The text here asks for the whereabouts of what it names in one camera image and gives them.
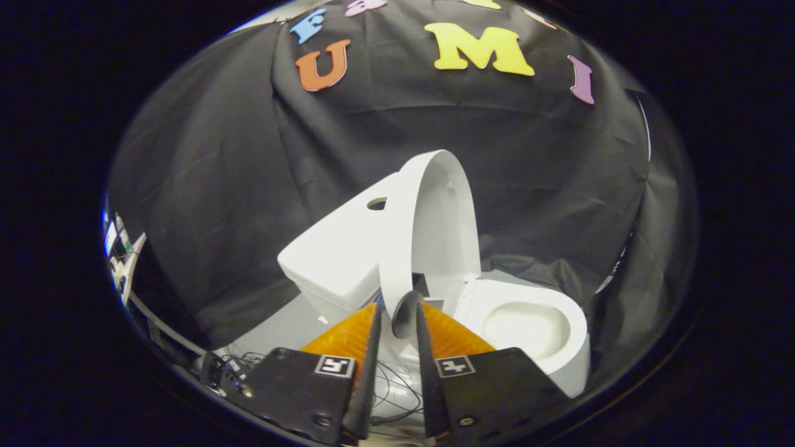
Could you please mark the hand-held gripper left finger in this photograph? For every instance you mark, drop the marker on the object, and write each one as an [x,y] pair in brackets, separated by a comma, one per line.
[366,379]

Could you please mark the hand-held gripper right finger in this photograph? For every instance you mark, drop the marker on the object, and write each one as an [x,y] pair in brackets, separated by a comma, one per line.
[430,379]

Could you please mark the white toilet lid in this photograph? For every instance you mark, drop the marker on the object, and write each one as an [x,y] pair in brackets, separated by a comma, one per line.
[444,230]

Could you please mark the white ceramic toilet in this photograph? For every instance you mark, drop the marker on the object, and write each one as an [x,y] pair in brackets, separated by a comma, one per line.
[335,254]

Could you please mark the white toilet seat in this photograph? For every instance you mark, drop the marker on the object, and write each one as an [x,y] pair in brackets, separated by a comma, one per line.
[528,290]

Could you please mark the small black device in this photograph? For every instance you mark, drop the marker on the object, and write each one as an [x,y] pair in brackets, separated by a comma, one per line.
[214,372]

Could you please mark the black backdrop cloth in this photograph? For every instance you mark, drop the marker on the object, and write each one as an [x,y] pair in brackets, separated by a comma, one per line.
[248,186]

